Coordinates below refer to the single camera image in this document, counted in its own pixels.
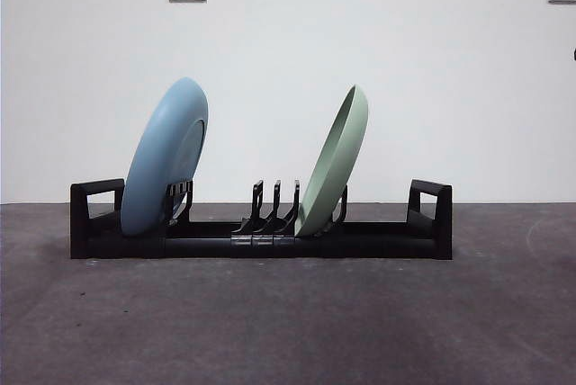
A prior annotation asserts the green round plate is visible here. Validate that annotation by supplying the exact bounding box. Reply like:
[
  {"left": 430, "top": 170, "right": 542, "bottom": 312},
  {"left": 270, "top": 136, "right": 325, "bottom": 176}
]
[{"left": 293, "top": 84, "right": 372, "bottom": 238}]

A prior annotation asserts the blue round plate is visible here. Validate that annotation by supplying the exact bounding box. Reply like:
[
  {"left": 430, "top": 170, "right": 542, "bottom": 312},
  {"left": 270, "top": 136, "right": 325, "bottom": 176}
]
[{"left": 121, "top": 76, "right": 212, "bottom": 237}]

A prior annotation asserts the black plastic plate rack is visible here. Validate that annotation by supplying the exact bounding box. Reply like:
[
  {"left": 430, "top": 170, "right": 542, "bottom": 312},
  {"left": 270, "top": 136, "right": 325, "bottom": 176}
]
[{"left": 69, "top": 177, "right": 454, "bottom": 262}]

